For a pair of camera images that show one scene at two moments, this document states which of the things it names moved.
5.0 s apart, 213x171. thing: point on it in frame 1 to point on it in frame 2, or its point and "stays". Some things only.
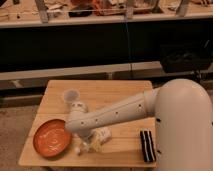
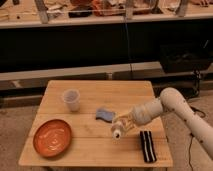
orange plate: [52, 138] stays
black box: [175, 58] stays
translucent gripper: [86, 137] to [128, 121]
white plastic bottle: [93, 141] to [118, 126]
